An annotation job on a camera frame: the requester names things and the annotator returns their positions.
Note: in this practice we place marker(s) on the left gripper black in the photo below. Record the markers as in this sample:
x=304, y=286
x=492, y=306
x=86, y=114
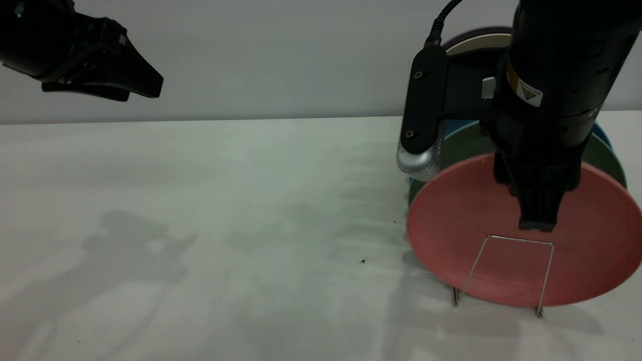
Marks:
x=40, y=40

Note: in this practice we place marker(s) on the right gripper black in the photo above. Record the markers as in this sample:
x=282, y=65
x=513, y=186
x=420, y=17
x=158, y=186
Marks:
x=546, y=125

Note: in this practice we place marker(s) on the pink round plate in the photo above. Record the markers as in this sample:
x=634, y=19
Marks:
x=466, y=250

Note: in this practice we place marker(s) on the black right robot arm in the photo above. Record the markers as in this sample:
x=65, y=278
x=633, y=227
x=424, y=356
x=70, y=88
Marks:
x=577, y=20

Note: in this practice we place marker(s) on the green round plate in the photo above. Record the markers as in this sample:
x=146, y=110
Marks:
x=461, y=148

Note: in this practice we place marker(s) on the blue round plate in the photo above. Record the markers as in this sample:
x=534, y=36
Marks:
x=603, y=136

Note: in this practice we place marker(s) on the beige round plate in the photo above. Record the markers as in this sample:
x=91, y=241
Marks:
x=481, y=44

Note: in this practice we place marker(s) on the dark purple round plate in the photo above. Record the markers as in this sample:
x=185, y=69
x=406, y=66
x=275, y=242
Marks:
x=476, y=31

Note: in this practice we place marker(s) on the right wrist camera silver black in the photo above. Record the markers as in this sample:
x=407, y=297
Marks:
x=426, y=100

